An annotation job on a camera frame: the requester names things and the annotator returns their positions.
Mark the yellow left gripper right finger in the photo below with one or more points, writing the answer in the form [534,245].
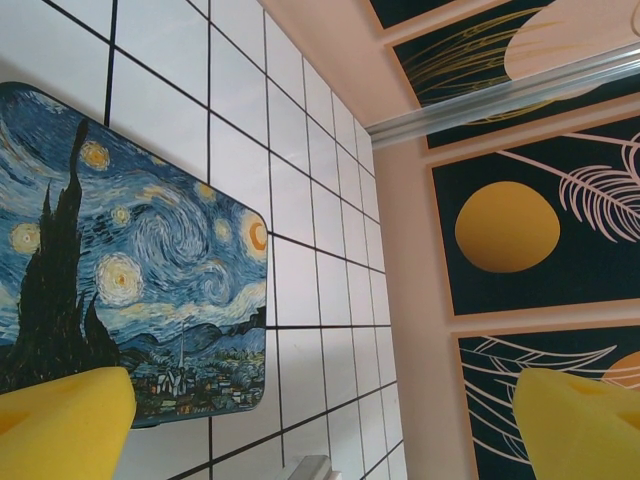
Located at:
[580,435]

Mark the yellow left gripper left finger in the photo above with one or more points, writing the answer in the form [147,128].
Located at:
[60,430]

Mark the starry night painted box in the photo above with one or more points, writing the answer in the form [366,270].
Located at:
[150,280]

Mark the aluminium frame rail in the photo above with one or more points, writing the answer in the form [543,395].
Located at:
[312,469]

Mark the aluminium corner post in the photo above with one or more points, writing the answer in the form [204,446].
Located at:
[500,95]

